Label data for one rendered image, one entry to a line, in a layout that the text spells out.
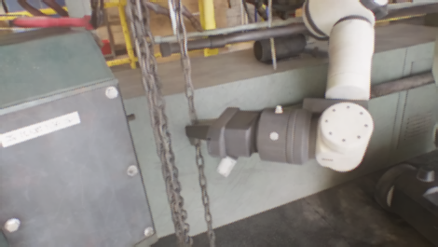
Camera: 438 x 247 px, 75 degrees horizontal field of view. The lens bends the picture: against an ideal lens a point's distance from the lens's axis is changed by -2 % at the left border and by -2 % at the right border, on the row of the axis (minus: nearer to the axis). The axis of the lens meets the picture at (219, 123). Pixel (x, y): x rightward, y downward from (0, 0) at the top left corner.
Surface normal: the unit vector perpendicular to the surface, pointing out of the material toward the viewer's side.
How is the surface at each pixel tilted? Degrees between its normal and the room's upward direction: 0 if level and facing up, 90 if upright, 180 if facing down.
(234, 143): 90
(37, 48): 45
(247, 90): 90
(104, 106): 90
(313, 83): 90
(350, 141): 40
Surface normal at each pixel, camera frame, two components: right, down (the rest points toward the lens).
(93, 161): 0.63, 0.26
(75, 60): 0.38, -0.45
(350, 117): -0.31, -0.42
